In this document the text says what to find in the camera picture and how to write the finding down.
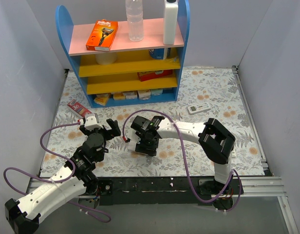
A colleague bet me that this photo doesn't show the red white remote control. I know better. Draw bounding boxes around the red white remote control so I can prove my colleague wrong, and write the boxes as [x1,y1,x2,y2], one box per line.
[128,140,137,152]

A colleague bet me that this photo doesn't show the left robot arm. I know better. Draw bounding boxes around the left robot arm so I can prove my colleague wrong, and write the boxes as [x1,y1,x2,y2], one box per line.
[5,114,121,234]

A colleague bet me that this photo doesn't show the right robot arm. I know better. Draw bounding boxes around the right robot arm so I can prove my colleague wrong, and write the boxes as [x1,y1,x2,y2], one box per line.
[127,116,235,194]

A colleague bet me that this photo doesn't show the yellow small box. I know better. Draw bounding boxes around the yellow small box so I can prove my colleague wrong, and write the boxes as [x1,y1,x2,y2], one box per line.
[94,93,111,106]

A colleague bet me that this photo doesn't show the red toothpaste box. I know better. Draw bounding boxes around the red toothpaste box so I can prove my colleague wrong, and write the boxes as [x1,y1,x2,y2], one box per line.
[67,99,91,118]

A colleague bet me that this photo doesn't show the light blue small box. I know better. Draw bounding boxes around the light blue small box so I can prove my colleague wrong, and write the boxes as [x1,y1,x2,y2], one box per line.
[150,89,163,96]

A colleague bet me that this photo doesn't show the red flat box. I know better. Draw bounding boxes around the red flat box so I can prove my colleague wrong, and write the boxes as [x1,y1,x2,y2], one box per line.
[137,70,173,81]

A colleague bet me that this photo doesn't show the blue wooden shelf unit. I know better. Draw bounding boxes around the blue wooden shelf unit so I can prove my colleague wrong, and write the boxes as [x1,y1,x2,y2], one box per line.
[55,0,190,108]

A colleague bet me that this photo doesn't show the floral table mat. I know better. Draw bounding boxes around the floral table mat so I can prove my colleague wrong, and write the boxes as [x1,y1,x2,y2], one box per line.
[40,68,264,177]

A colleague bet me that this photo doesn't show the blue round tin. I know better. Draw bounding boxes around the blue round tin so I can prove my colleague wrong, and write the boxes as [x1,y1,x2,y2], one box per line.
[149,48,170,60]

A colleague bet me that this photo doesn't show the orange razor box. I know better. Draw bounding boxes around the orange razor box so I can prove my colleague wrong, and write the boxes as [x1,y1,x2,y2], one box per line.
[86,19,118,52]

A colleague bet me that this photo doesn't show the clear plastic bottle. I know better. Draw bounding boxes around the clear plastic bottle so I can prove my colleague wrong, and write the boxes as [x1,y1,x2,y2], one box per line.
[125,0,144,42]

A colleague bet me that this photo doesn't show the white plastic bottle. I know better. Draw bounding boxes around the white plastic bottle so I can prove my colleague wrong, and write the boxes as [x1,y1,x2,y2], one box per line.
[163,0,178,45]

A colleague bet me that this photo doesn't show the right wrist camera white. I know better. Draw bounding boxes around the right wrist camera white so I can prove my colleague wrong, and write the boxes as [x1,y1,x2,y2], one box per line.
[124,128,141,147]

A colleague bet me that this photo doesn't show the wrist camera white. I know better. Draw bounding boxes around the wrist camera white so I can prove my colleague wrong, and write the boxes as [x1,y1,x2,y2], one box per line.
[124,128,141,147]
[78,113,103,131]

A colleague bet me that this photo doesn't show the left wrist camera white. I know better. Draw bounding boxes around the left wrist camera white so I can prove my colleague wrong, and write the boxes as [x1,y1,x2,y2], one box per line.
[78,113,103,131]

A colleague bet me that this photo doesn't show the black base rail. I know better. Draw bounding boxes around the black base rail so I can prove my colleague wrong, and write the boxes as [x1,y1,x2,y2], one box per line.
[85,176,238,210]

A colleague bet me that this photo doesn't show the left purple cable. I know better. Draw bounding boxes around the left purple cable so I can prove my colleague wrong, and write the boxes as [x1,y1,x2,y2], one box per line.
[3,121,112,223]

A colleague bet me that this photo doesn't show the purple cable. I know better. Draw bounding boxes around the purple cable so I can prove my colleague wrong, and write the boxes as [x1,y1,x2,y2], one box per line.
[3,121,112,223]
[122,110,244,212]

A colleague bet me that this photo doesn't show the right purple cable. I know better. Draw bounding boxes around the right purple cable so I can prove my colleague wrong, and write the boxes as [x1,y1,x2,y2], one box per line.
[122,110,244,212]

